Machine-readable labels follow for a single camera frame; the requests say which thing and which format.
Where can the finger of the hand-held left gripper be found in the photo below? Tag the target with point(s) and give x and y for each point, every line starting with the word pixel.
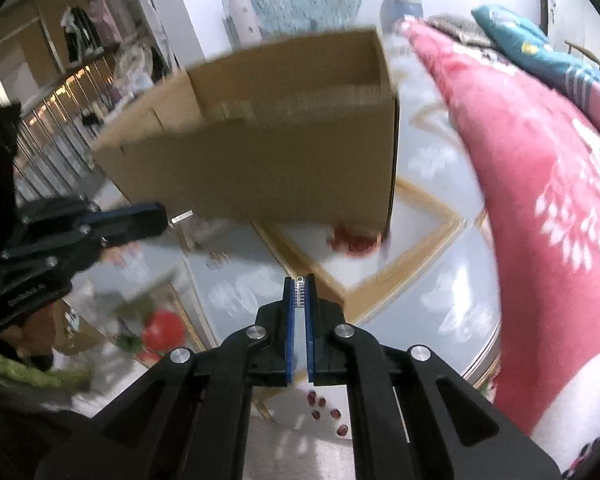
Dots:
pixel 135 232
pixel 125 214

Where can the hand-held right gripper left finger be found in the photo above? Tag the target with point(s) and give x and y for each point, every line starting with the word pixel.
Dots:
pixel 290 332

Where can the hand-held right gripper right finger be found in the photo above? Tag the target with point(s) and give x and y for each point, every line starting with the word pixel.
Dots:
pixel 310 332

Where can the small white label tag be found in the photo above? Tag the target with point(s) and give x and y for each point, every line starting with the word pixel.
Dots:
pixel 182 217

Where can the brown cardboard box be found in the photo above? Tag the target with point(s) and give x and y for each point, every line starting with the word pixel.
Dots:
pixel 280 170

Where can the person's left forearm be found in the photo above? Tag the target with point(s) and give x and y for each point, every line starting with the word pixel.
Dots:
pixel 15 367

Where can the person's left hand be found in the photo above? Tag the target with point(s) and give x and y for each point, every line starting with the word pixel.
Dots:
pixel 25 335

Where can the metal railing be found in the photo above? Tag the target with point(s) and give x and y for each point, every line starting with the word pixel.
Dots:
pixel 55 125

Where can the fruit printed tablecloth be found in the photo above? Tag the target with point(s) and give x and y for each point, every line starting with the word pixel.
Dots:
pixel 430 320

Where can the pile of light clothes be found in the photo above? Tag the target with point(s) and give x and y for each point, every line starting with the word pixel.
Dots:
pixel 140 72

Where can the black and white garment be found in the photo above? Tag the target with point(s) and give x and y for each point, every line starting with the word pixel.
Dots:
pixel 82 35

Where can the pink hanging garment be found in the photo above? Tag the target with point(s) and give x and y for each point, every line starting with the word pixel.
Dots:
pixel 112 17

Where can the pink floral blanket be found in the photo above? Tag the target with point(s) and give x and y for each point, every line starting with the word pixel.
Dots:
pixel 530 160

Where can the blue ceramic vase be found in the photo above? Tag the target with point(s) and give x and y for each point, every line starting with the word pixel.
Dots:
pixel 402 10

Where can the grey lace-trimmed pillow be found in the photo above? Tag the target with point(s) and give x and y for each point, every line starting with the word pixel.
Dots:
pixel 455 27

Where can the teal patterned pillow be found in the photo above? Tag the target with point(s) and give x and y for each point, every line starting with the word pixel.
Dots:
pixel 520 35

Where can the wooden chair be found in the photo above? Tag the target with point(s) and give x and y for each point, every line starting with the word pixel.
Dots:
pixel 585 52

